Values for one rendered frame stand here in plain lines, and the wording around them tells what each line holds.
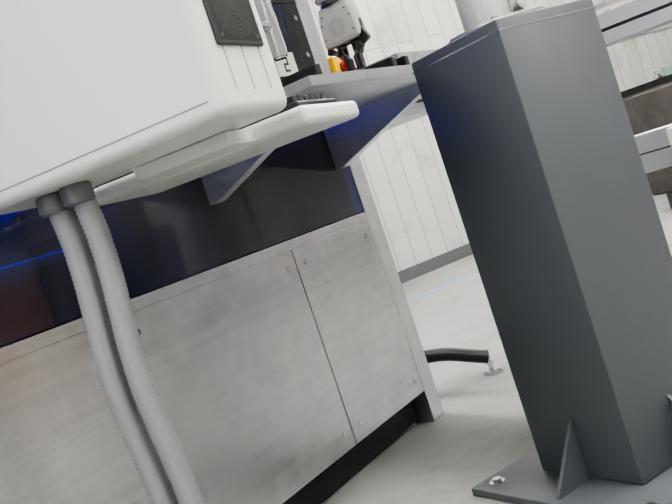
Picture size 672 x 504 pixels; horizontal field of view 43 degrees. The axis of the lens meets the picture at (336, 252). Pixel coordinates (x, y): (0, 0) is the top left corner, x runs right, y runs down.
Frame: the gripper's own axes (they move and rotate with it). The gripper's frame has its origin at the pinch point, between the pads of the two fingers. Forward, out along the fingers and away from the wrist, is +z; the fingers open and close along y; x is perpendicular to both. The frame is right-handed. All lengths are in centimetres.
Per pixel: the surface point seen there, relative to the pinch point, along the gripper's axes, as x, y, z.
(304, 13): 14.4, -18.5, -20.3
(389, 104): 5.2, 2.5, 11.5
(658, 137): 90, 39, 43
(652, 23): 88, 48, 10
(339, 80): -43.9, 21.7, 8.8
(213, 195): -45, -16, 20
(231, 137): -85, 27, 16
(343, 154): 5.1, -14.9, 19.0
